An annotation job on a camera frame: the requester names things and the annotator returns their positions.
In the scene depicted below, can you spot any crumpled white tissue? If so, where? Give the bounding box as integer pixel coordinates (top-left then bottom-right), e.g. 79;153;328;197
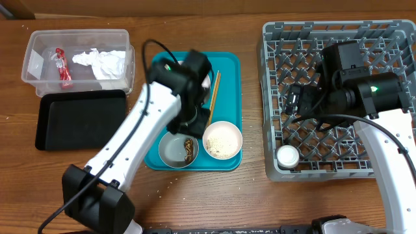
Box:
72;48;126;80

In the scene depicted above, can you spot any pink bowl with rice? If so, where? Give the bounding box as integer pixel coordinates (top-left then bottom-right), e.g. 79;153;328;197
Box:
202;121;242;161

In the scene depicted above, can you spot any small grey bowl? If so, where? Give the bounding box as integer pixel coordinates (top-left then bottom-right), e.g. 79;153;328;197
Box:
159;132;199;169

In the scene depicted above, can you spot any large white plate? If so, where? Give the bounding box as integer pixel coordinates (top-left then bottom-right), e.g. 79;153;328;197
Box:
174;55;212;107

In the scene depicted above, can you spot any grey dishwasher rack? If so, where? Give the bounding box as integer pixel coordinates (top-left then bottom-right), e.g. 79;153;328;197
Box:
257;19;415;181

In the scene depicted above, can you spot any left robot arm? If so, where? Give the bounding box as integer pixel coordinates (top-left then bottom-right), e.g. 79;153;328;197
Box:
38;49;214;233

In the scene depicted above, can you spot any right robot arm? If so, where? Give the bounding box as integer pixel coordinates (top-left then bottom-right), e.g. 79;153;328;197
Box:
285;40;415;233

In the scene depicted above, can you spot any black waste tray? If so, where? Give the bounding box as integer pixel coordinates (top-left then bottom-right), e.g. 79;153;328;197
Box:
34;90;126;151

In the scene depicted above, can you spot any cream plastic cup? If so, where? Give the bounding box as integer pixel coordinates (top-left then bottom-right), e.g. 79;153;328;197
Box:
276;145;300;170

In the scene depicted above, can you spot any red snack wrapper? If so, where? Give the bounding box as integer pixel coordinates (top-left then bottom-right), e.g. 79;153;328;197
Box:
55;48;73;89

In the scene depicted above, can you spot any brown food scrap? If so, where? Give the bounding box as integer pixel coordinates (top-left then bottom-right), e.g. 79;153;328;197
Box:
184;138;194;164

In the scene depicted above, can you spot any wooden chopstick left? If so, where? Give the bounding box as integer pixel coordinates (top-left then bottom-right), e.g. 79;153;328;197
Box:
206;70;220;127

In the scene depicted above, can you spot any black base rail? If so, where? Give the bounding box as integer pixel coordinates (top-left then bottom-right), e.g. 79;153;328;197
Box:
142;214;387;234

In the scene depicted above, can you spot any clear plastic waste bin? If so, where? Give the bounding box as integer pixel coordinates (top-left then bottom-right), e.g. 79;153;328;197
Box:
21;29;135;97

